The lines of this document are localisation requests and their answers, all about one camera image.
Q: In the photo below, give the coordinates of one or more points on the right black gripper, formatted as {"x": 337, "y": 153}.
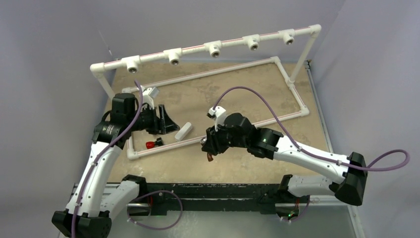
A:
{"x": 213, "y": 145}

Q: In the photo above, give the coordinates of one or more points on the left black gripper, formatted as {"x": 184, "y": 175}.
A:
{"x": 164, "y": 125}

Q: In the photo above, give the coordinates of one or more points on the brown faucet with chrome cap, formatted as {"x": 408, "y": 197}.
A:
{"x": 209, "y": 156}

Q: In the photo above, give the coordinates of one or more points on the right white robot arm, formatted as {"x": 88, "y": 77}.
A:
{"x": 335, "y": 173}

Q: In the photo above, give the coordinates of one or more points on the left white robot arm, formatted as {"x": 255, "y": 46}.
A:
{"x": 86, "y": 215}

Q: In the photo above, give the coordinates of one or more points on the white plastic pipe piece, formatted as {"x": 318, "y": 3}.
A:
{"x": 183, "y": 132}

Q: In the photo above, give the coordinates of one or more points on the red and black faucet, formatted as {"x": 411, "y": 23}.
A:
{"x": 152, "y": 144}

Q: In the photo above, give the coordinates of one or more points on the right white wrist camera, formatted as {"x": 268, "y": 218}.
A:
{"x": 218, "y": 114}

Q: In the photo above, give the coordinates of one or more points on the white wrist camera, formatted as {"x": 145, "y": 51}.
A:
{"x": 218, "y": 114}
{"x": 149, "y": 95}

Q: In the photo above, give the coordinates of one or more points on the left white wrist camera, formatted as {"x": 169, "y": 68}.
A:
{"x": 149, "y": 95}

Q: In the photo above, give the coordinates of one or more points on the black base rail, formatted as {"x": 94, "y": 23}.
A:
{"x": 265, "y": 198}

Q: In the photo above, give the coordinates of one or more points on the aluminium table frame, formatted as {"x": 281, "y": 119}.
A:
{"x": 89, "y": 215}

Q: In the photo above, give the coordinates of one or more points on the white PVC pipe frame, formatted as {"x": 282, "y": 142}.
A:
{"x": 132, "y": 63}

